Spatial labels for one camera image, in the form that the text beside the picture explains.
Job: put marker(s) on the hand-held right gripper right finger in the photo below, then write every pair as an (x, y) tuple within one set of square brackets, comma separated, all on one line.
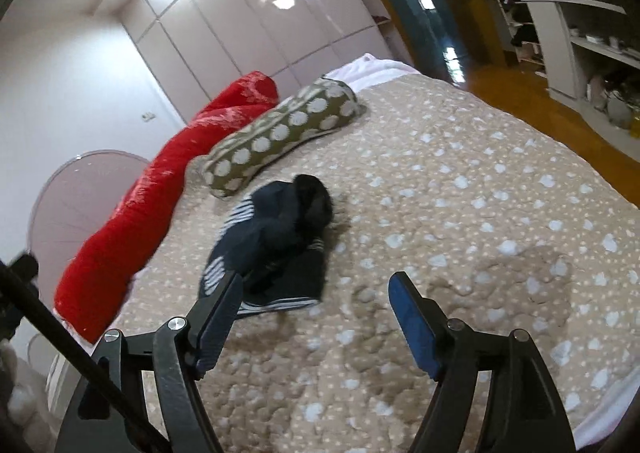
[(415, 328)]

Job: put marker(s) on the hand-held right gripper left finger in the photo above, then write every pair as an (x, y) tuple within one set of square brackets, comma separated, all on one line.
[(215, 328)]

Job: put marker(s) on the striped navy white pants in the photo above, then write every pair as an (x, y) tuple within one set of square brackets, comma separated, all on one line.
[(280, 243)]

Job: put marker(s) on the red quilt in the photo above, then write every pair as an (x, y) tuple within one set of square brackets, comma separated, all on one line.
[(125, 233)]

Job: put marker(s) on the beige quilted bedspread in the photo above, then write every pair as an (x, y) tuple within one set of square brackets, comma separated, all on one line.
[(450, 183)]

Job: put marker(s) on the olive printed pillow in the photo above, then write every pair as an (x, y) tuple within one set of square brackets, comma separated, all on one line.
[(280, 133)]

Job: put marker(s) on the dark teal door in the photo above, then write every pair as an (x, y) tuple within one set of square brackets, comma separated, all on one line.
[(390, 23)]

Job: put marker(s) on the white shelving unit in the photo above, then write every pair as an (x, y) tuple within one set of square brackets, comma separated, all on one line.
[(555, 48)]

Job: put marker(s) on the glossy white wardrobe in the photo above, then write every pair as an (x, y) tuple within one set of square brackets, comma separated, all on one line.
[(240, 8)]

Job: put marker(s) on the wall light switch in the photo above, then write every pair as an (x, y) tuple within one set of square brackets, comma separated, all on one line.
[(148, 116)]

